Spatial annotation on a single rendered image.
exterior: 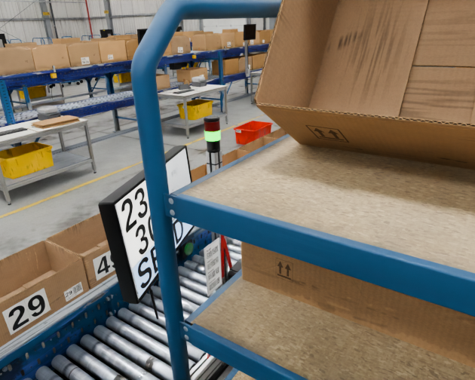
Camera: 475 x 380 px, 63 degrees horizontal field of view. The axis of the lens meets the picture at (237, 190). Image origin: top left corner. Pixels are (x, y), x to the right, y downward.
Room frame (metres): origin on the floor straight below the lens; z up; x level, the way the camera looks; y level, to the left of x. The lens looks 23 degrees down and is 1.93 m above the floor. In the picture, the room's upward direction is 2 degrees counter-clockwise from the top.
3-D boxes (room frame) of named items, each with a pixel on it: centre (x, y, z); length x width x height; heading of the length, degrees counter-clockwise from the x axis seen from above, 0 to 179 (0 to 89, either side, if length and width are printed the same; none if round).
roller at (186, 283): (1.53, 0.17, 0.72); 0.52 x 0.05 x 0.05; 55
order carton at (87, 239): (1.62, 0.66, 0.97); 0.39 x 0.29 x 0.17; 145
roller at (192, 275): (1.59, 0.13, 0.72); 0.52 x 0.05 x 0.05; 55
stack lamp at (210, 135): (1.21, 0.07, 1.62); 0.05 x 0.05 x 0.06
